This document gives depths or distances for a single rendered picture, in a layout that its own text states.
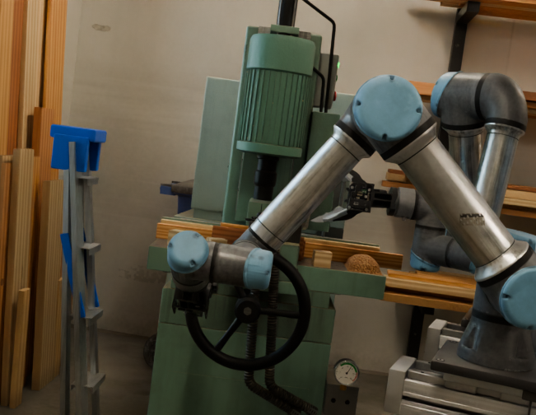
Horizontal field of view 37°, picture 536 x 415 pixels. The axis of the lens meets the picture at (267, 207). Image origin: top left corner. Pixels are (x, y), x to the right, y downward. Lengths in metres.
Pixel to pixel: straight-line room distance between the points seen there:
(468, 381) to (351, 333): 2.93
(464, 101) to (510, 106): 0.12
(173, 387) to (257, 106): 0.75
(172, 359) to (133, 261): 2.59
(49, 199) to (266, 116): 1.66
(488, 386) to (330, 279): 0.55
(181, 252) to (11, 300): 2.00
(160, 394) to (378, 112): 1.02
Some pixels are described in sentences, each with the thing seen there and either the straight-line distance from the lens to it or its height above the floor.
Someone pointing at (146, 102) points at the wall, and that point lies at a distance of 4.59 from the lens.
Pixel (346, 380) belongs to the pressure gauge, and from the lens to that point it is 2.03.
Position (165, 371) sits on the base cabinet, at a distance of 2.09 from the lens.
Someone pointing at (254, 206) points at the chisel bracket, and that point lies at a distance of 2.12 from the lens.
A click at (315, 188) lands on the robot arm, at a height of 1.12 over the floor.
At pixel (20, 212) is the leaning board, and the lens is 3.39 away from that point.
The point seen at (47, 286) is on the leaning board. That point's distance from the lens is 3.63.
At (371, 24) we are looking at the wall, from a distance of 4.50.
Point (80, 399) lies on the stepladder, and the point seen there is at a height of 0.23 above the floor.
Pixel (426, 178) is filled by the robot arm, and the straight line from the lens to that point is 1.46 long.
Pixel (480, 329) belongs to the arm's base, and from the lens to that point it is 1.65.
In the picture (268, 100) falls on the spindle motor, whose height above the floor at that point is 1.30.
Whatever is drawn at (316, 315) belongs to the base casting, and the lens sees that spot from 2.04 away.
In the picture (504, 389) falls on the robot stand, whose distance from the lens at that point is 1.65.
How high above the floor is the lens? 1.19
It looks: 5 degrees down
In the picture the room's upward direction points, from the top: 7 degrees clockwise
